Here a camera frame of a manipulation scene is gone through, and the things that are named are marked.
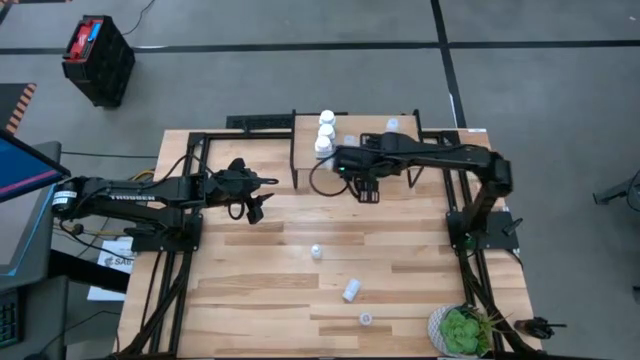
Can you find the red tool case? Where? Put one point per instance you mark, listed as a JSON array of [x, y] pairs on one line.
[[82, 42]]

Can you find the black slotted bar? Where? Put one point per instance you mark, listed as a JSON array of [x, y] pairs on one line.
[[260, 122]]

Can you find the black aluminium rig frame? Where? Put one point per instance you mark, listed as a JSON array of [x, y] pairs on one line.
[[192, 150]]

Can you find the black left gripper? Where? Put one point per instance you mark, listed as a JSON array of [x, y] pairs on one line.
[[232, 187]]

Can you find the computer monitor blue screen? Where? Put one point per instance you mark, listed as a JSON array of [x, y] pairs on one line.
[[25, 167]]

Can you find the black plastic crate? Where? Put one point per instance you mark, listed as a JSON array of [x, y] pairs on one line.
[[105, 70]]

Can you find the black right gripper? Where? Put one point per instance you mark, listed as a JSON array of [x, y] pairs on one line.
[[369, 190]]

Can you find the small translucent white bottle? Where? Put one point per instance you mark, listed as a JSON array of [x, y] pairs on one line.
[[392, 124]]

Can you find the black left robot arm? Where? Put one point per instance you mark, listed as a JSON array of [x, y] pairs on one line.
[[125, 197]]

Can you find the black chair leg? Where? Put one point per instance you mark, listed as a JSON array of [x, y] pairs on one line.
[[617, 190]]

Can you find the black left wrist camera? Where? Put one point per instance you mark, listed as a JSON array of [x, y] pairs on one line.
[[237, 164]]

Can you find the black mat orange striped edge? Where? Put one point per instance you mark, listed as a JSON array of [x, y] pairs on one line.
[[12, 107]]

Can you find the black handheld device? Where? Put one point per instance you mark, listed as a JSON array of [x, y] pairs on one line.
[[537, 328]]

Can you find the small opaque white bottle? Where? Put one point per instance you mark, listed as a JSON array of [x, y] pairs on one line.
[[351, 290], [316, 251]]

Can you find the succulent in white patterned pot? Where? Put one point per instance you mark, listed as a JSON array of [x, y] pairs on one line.
[[460, 332]]

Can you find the wooden shelf black metal frame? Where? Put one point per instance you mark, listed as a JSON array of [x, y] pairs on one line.
[[305, 145]]

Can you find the white paper sheet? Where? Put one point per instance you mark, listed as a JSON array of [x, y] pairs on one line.
[[112, 265]]

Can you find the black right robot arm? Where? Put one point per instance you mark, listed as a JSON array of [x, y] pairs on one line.
[[450, 157]]

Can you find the black backlit keyboard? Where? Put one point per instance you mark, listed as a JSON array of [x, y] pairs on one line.
[[9, 320]]

